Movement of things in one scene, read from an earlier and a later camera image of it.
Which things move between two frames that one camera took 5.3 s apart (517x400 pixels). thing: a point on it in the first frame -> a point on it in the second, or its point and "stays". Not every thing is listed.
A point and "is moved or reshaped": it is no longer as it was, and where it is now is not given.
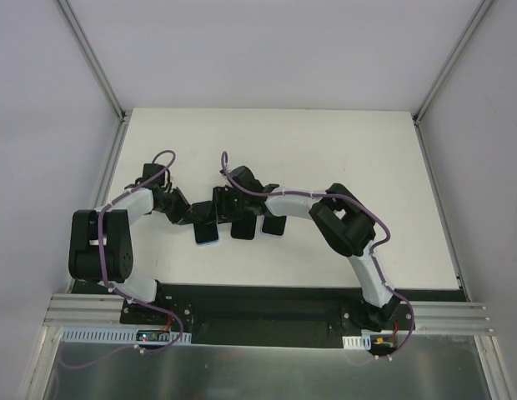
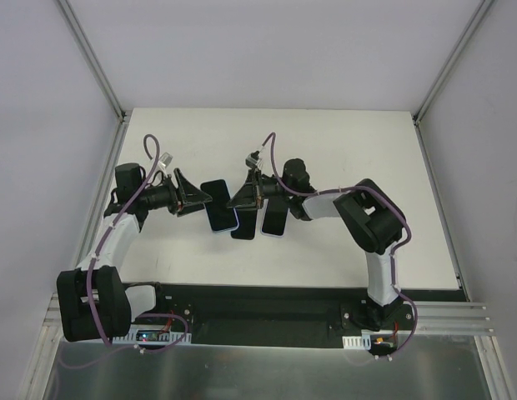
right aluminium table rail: (463, 317) stays
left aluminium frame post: (92, 61) stays
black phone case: (243, 227) stays
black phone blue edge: (205, 222) is moved or reshaped
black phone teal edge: (274, 225) stays
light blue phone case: (209, 243) -> (222, 217)
